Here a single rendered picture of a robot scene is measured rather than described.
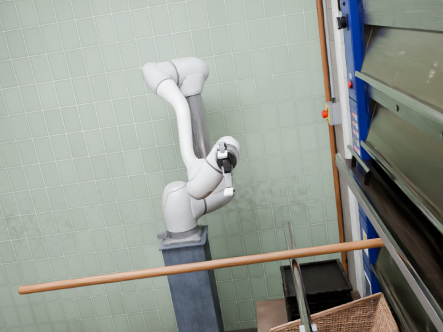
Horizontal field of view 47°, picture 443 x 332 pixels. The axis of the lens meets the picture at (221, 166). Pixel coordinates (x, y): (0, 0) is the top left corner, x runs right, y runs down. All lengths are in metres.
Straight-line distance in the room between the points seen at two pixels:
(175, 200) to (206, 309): 0.58
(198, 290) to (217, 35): 1.32
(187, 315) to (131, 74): 1.31
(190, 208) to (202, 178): 0.42
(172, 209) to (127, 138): 0.70
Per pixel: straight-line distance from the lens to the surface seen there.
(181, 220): 2.39
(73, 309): 3.47
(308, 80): 2.82
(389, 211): 1.49
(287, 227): 2.00
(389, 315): 2.05
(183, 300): 2.56
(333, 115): 2.51
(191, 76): 2.38
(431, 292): 1.06
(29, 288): 1.94
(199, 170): 2.01
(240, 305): 3.28
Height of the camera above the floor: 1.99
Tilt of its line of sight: 16 degrees down
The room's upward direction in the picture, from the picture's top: 9 degrees counter-clockwise
